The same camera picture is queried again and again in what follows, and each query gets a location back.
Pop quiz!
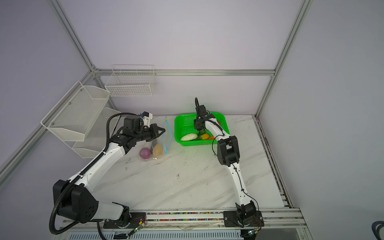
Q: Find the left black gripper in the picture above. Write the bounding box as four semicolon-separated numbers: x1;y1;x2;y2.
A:
134;123;166;143

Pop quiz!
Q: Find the clear zip bag blue zipper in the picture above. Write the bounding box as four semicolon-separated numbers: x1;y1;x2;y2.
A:
140;117;174;161

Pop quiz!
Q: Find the green plastic basket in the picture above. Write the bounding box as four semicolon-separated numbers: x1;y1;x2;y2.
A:
174;114;215;147

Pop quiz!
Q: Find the yellow toy lemon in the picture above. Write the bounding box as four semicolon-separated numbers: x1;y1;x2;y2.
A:
153;144;164;159

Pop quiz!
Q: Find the purple toy onion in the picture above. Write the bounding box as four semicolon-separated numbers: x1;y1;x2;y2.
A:
139;148;152;160

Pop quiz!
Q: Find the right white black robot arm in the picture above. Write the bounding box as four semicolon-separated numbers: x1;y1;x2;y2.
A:
194;99;259;227

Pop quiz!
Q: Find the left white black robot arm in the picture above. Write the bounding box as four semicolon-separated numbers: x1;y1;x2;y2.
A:
50;115;166;227

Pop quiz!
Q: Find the yellow green toy corn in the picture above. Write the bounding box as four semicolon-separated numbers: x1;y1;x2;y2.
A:
197;134;210;140

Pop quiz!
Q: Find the white toy radish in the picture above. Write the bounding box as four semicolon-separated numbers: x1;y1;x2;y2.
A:
181;133;198;142

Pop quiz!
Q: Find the white mesh lower shelf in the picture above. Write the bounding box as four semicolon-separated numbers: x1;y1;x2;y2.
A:
71;108;120;159

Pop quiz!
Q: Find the white mesh shelf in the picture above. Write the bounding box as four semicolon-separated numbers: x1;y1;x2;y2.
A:
41;82;111;142
71;108;120;159

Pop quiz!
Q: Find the white mesh upper shelf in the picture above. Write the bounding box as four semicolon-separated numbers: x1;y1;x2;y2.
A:
41;82;111;142

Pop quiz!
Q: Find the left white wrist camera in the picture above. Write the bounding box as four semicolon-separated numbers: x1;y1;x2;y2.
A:
140;112;153;127

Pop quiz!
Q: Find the white wire wall basket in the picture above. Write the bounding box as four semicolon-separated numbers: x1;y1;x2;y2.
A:
105;65;157;97

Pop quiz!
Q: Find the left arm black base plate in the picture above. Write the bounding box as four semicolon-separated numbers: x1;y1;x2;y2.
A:
103;212;147;229

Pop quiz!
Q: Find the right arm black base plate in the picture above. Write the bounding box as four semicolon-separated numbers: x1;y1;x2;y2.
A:
223;211;265;228

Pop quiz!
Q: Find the aluminium front rail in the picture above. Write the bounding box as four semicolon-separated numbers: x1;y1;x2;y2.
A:
58;207;308;233

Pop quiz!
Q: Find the black corrugated cable left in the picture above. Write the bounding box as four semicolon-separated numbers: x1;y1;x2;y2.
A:
48;112;139;235

